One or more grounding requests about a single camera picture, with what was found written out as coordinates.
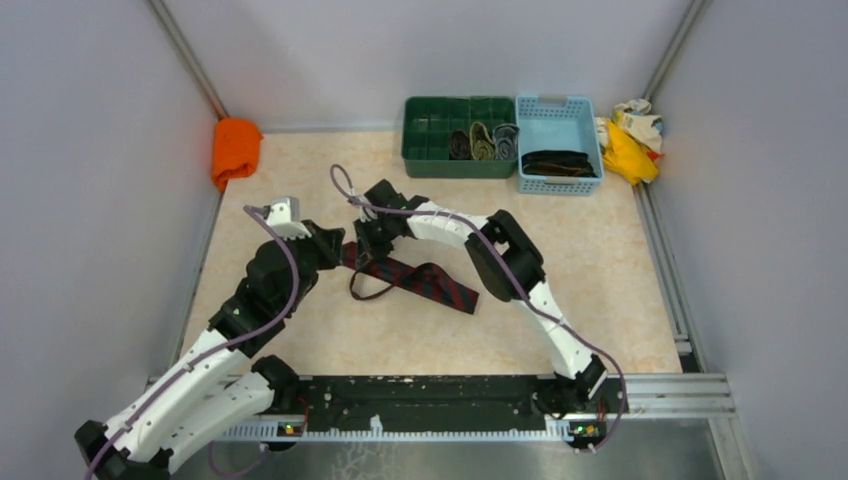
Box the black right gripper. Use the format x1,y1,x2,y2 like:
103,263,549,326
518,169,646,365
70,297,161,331
356,215,398,270

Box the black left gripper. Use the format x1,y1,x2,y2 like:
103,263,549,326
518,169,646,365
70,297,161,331
276,219,346,314

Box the red navy striped tie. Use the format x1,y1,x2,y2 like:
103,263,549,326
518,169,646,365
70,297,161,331
341,242,480,315

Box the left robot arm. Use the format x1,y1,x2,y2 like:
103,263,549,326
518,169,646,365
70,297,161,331
74,220,345,479

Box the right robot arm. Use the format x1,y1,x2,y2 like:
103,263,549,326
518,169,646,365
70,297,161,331
343,180,608,412

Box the green compartment organizer tray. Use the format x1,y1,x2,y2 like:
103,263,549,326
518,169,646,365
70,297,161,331
401,96,516,179

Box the dark brown rolled tie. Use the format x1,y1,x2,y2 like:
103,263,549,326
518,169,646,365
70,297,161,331
448,129,471,160

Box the olive rolled tie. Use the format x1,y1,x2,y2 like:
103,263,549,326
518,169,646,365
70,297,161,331
468,121,495,161

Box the orange folded cloth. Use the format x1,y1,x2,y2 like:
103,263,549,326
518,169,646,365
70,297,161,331
210,118,263,192

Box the grey rolled tie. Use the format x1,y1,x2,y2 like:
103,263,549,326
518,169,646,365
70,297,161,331
492,123,520,161

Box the black tie in basket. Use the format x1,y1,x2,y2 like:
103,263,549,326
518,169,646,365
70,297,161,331
521,150,597,178

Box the light blue plastic basket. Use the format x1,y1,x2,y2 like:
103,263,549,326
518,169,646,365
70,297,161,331
515,94,605,196

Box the yellow crumpled cloth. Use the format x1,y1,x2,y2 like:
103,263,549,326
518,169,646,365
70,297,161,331
602,120,660,186

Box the white patterned crumpled cloth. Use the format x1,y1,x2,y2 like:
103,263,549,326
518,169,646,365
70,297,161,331
594,99,664,154

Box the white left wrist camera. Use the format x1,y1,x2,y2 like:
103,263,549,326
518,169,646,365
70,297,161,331
262,196,312,240

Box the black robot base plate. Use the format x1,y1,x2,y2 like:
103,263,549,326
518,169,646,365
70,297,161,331
267,375,628,434

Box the white slotted cable duct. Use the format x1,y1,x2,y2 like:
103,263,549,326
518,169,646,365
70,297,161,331
217,420,575,444

